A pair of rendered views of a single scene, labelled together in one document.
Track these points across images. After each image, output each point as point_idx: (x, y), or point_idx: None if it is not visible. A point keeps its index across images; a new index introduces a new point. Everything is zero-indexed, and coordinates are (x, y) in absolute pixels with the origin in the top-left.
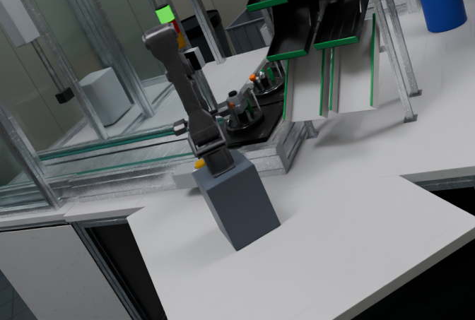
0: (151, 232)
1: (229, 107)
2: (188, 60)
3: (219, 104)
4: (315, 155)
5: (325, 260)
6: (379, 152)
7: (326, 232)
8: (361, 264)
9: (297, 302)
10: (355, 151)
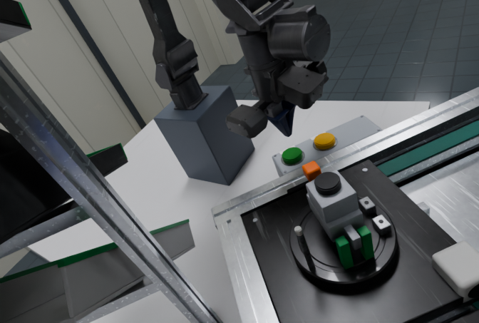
0: (346, 112)
1: (226, 120)
2: None
3: (250, 110)
4: (202, 292)
5: (135, 171)
6: (98, 321)
7: (141, 188)
8: (108, 179)
9: (145, 144)
10: (136, 317)
